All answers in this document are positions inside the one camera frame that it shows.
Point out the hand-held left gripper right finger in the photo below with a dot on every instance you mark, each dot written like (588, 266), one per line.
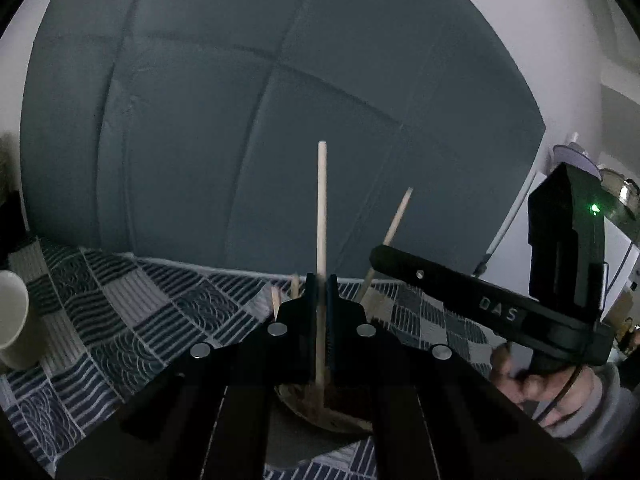
(331, 305)

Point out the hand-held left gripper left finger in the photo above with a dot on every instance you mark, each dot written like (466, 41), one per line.
(310, 305)

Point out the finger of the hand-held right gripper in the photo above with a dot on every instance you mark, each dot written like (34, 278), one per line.
(440, 282)

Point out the wooden chopstick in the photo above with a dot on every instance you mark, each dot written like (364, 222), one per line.
(322, 200)
(400, 210)
(275, 302)
(295, 286)

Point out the dark cylindrical utensil holder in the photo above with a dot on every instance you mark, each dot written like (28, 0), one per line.
(305, 425)

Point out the person's right forearm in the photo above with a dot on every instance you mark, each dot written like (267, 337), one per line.
(600, 425)

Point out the person's right hand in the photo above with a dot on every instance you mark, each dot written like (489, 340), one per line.
(530, 390)

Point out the metal pot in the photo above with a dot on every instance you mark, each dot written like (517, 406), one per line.
(622, 187)

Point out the purple lidded cup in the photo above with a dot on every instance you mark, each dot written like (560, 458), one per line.
(575, 157)

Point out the blue white patterned tablecloth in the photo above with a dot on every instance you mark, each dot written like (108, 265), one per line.
(125, 320)

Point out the blue-grey upholstered headboard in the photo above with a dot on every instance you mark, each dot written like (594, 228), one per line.
(250, 110)

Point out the beige ceramic mug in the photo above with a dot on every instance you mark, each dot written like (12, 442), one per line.
(15, 320)

